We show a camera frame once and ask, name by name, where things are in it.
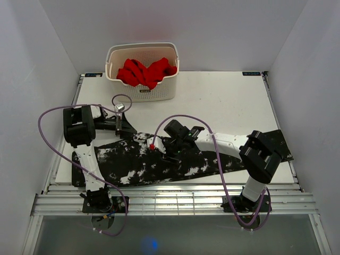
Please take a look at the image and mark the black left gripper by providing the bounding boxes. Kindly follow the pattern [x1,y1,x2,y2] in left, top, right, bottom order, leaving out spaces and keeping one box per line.
[94,113,137,139]

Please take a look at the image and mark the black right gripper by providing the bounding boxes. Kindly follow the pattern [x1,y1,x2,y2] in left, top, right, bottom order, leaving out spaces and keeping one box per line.
[158,138,185,168]

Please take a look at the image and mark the black white patterned trousers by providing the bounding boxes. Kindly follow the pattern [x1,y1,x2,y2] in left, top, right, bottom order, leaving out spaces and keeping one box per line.
[72,130,294,187]

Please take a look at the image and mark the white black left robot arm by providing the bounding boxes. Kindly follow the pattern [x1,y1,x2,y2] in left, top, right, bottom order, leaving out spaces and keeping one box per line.
[63,103,137,212]

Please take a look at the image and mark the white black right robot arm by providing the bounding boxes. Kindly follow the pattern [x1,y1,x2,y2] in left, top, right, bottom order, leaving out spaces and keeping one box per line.
[152,120,284,211]

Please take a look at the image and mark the red crumpled garment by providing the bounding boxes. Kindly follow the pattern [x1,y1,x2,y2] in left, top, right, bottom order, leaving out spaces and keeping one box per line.
[116,57,177,90]

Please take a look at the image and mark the cream perforated plastic basket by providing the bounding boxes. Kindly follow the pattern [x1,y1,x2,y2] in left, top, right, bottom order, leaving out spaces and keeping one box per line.
[105,42,180,102]

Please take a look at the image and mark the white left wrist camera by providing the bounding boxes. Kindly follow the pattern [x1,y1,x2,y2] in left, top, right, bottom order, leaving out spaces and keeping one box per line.
[114,103,125,113]

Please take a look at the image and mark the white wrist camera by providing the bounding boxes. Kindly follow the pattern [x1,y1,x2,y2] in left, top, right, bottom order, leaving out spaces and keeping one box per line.
[114,103,125,113]
[147,137,166,154]

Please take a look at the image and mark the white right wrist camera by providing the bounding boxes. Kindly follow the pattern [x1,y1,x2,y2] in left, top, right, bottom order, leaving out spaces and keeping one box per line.
[147,137,166,154]

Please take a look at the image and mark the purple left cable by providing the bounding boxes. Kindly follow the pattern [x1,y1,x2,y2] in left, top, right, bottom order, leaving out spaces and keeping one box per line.
[37,95,133,237]

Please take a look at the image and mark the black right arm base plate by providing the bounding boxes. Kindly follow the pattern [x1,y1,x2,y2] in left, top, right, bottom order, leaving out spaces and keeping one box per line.
[220,195,272,213]

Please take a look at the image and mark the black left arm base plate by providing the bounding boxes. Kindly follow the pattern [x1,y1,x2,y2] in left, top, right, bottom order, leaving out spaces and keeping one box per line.
[82,196,130,214]

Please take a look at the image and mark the aluminium rail frame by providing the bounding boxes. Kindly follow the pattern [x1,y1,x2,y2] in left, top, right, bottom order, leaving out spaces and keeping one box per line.
[31,183,318,216]

